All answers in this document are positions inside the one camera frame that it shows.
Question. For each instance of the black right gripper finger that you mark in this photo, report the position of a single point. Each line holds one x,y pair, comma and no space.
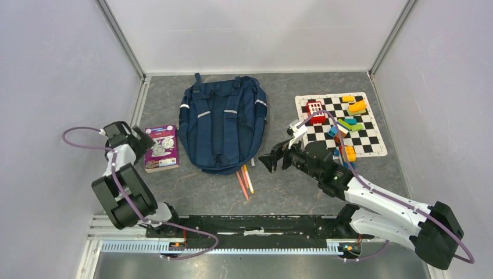
270,160
278,150

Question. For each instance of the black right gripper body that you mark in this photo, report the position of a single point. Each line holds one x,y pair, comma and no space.
295,156

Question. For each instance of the purple paperback book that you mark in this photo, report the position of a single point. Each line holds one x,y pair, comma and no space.
163,154

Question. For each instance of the navy blue student backpack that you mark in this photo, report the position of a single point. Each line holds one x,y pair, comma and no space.
221,124

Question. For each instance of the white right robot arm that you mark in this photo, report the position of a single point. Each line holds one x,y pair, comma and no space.
431,231

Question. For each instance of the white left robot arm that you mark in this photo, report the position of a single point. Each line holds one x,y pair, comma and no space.
121,191

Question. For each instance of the yellow and white marker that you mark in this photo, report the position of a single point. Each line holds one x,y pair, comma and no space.
248,179

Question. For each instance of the orange pen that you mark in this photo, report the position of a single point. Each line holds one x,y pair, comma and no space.
244,190
243,173

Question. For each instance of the pile of coloured toy blocks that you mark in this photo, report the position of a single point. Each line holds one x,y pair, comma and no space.
344,128

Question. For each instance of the red window toy block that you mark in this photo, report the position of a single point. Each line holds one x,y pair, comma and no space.
312,108

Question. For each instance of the checkered chessboard mat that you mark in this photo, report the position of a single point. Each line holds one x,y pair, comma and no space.
361,130

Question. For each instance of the yellow flat toy block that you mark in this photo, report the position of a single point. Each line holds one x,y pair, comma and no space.
348,99

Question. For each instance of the orange curved toy block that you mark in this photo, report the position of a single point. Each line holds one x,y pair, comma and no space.
357,108

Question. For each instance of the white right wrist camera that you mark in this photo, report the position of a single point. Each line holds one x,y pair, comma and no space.
297,129

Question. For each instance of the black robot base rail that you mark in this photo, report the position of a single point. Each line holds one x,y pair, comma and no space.
256,232

